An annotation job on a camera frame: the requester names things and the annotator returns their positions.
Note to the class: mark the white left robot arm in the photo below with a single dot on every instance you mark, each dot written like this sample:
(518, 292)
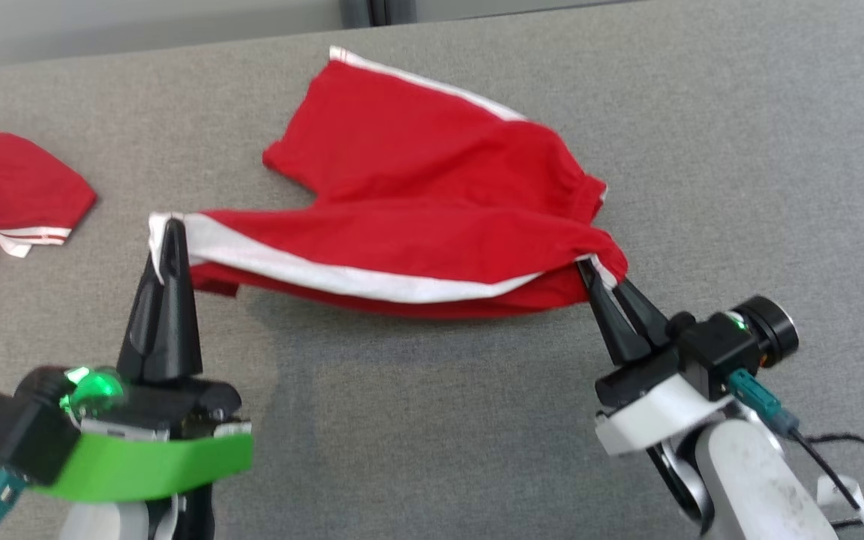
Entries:
(102, 523)

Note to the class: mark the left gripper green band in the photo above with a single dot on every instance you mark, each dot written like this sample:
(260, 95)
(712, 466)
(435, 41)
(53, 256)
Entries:
(147, 465)

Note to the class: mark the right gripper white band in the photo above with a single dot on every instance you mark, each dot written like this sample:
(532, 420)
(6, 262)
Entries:
(657, 409)

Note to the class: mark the grey metal partition post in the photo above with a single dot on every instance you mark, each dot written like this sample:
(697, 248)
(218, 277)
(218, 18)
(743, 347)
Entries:
(376, 11)

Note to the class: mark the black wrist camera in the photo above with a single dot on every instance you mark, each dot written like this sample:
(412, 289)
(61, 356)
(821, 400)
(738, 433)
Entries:
(16, 439)
(732, 345)

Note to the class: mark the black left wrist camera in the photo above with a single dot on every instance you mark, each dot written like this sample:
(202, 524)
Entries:
(16, 439)

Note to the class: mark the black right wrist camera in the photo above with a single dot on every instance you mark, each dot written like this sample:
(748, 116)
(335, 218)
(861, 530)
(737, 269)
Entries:
(732, 345)

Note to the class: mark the red shorts white side stripe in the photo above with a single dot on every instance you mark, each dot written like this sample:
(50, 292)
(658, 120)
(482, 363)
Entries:
(432, 195)

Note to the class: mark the red Bulls basketball jersey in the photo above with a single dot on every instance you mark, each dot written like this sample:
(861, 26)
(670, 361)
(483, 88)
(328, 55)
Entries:
(4, 180)

